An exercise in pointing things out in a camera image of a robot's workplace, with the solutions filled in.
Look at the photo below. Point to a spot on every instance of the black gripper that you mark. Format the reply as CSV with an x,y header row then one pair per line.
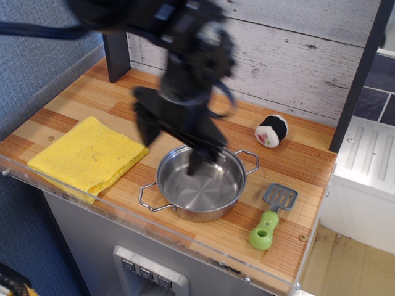
x,y
185,118

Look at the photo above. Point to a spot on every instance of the yellow towel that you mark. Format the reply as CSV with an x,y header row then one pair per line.
x,y
88,159

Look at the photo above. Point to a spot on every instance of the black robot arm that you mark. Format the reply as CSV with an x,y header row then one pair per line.
x,y
199,56

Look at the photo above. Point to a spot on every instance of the plush sushi roll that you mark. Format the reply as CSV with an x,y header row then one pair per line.
x,y
272,131

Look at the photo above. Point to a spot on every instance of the stainless steel pot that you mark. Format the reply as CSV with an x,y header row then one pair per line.
x,y
210,192

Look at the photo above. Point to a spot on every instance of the clear acrylic front guard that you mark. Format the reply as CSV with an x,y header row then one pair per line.
x,y
215,256

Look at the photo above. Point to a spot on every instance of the silver button panel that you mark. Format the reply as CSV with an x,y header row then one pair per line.
x,y
140,275

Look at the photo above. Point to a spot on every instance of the white side cabinet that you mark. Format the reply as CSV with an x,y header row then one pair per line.
x,y
359,200

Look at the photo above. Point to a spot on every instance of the yellow black object on floor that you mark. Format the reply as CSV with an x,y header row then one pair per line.
x,y
14,284

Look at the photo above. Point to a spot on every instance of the dark left shelf post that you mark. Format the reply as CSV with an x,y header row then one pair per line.
x,y
117,55

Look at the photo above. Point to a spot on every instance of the dark shelf post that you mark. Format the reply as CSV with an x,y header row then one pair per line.
x,y
117,55
368,55

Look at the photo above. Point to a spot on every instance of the green handled grey spatula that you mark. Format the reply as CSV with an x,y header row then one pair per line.
x,y
279,197

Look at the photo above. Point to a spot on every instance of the dark right shelf post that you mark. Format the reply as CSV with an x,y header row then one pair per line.
x,y
368,55

